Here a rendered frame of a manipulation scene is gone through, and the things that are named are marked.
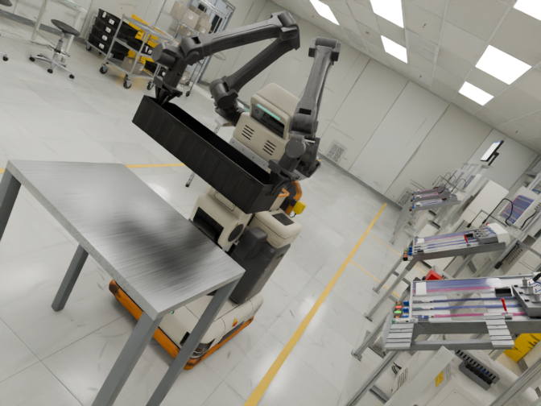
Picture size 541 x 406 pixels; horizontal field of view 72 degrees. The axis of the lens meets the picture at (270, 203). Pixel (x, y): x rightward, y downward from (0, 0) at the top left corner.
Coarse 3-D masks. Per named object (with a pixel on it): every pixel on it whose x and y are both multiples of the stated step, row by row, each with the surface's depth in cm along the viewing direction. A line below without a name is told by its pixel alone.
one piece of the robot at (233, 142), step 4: (232, 140) 163; (236, 140) 162; (232, 144) 163; (236, 144) 162; (240, 144) 161; (236, 148) 162; (240, 148) 161; (244, 148) 160; (248, 148) 160; (244, 152) 161; (248, 152) 160; (252, 152) 159; (248, 156) 160; (252, 156) 159; (256, 156) 158; (252, 160) 159; (256, 160) 158; (260, 160) 158; (264, 160) 157; (260, 164) 158; (264, 164) 157; (264, 168) 157
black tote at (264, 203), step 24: (144, 96) 132; (144, 120) 133; (168, 120) 129; (192, 120) 144; (168, 144) 129; (192, 144) 125; (216, 144) 141; (192, 168) 126; (216, 168) 122; (240, 168) 118; (240, 192) 119; (264, 192) 119
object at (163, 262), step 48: (0, 192) 117; (48, 192) 111; (96, 192) 125; (144, 192) 143; (0, 240) 125; (96, 240) 104; (144, 240) 116; (192, 240) 132; (144, 288) 97; (192, 288) 108; (144, 336) 95; (192, 336) 141
